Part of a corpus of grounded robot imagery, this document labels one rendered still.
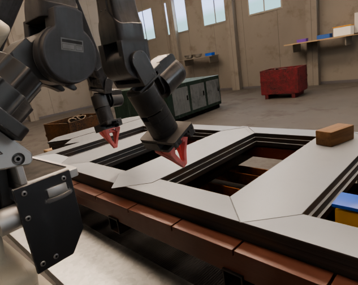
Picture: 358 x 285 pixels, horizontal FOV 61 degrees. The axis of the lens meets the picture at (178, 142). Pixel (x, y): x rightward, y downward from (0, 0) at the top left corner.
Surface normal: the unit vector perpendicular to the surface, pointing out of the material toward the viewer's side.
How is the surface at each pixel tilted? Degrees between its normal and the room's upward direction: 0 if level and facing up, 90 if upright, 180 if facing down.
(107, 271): 0
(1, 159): 90
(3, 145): 90
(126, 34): 90
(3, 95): 86
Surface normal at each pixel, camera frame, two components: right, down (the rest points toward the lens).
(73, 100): 0.73, 0.07
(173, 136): -0.41, -0.74
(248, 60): -0.67, 0.28
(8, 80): 0.59, -0.07
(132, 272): -0.14, -0.96
